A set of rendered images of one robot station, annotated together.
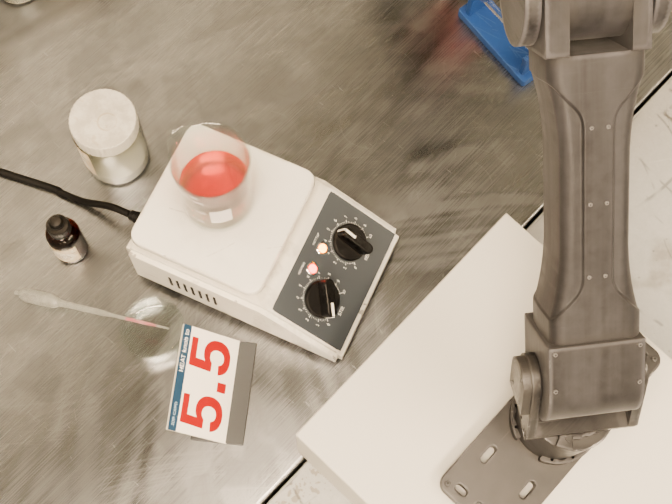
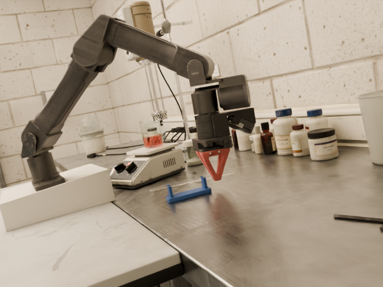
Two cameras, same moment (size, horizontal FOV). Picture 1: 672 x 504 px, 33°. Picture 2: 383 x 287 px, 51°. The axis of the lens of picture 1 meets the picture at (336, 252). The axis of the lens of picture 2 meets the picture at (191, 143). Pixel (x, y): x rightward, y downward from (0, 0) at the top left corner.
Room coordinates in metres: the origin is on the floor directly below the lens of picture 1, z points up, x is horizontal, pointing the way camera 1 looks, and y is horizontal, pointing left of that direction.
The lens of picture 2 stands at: (0.97, -0.93, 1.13)
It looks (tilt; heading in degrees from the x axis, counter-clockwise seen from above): 7 degrees down; 116
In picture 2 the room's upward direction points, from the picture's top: 11 degrees counter-clockwise
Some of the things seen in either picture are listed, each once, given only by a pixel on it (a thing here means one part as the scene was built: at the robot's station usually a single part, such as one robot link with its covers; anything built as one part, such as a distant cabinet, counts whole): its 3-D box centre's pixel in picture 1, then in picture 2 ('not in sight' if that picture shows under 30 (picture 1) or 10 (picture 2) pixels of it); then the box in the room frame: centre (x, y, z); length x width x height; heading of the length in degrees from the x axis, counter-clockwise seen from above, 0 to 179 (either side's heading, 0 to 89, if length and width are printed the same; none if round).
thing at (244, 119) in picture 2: not in sight; (232, 124); (0.67, -0.07, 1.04); 0.11 x 0.07 x 0.06; 39
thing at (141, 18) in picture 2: not in sight; (138, 34); (0.14, 0.51, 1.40); 0.15 x 0.11 x 0.24; 49
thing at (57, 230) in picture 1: (63, 234); not in sight; (0.34, 0.24, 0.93); 0.03 x 0.03 x 0.07
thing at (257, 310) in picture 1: (254, 238); (148, 165); (0.34, 0.07, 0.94); 0.22 x 0.13 x 0.08; 68
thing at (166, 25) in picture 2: not in sight; (162, 29); (0.19, 0.63, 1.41); 0.25 x 0.11 x 0.05; 49
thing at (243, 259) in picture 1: (223, 208); (152, 148); (0.35, 0.09, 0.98); 0.12 x 0.12 x 0.01; 68
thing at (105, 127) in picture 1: (110, 138); (193, 152); (0.43, 0.21, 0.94); 0.06 x 0.06 x 0.08
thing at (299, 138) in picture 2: not in sight; (300, 139); (0.77, 0.17, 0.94); 0.05 x 0.05 x 0.09
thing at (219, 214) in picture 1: (211, 179); (153, 134); (0.36, 0.10, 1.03); 0.07 x 0.06 x 0.08; 56
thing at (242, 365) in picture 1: (212, 385); not in sight; (0.21, 0.10, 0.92); 0.09 x 0.06 x 0.04; 176
